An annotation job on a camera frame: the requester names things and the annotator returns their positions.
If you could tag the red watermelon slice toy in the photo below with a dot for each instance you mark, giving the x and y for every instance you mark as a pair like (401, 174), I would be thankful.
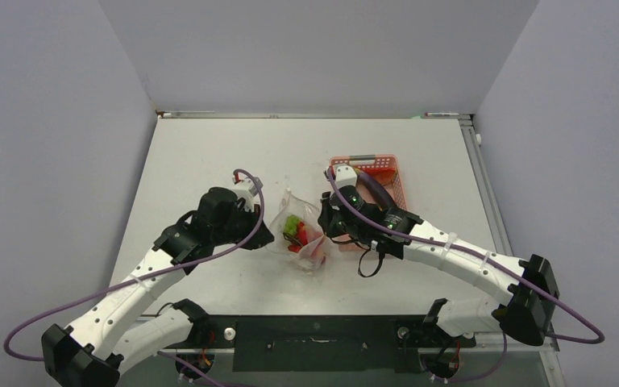
(384, 176)

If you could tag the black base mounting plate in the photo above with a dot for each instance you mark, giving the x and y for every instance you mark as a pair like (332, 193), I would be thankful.
(312, 343)

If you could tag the pink perforated plastic basket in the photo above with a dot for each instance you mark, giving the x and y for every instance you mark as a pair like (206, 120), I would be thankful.
(360, 202)

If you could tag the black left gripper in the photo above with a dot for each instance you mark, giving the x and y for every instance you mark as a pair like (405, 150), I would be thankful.
(261, 239)

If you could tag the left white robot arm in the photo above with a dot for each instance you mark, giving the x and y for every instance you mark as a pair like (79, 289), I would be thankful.
(97, 348)

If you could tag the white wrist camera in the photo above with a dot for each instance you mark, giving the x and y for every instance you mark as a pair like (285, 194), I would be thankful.
(248, 190)
(341, 175)

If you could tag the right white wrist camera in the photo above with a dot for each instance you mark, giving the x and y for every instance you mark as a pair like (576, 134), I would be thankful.
(341, 175)

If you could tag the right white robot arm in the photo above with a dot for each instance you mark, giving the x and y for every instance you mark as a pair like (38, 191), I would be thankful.
(518, 294)

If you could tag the aluminium table edge rail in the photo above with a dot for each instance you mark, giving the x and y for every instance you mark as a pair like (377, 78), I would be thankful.
(491, 207)

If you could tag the green toy grape bunch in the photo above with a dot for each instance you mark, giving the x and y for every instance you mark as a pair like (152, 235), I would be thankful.
(292, 224)

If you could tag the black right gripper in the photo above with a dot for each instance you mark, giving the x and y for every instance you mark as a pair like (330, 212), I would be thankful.
(326, 219)

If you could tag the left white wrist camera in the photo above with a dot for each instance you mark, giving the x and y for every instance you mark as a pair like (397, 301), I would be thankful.
(248, 190)

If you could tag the clear dotted zip top bag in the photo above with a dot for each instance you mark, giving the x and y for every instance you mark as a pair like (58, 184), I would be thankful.
(291, 204)

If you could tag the purple toy eggplant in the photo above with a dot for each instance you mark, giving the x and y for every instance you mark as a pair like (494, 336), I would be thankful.
(379, 193)

